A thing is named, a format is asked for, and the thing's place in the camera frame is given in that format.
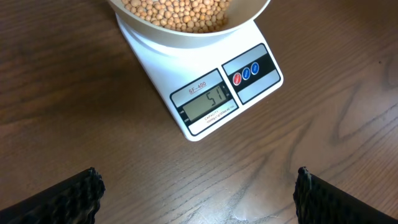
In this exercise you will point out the soybeans in bowl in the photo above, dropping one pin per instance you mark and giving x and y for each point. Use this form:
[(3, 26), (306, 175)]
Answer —
[(192, 16)]

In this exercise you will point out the cream plastic bowl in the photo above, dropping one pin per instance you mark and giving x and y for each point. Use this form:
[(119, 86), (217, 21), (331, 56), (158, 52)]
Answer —
[(240, 13)]

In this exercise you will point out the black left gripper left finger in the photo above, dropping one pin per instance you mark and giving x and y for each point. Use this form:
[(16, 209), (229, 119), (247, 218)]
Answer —
[(74, 200)]

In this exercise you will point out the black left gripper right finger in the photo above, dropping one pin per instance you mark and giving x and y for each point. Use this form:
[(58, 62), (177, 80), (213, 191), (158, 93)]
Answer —
[(318, 202)]

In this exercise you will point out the white digital kitchen scale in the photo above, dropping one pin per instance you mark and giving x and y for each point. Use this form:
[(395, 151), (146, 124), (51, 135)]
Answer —
[(206, 87)]

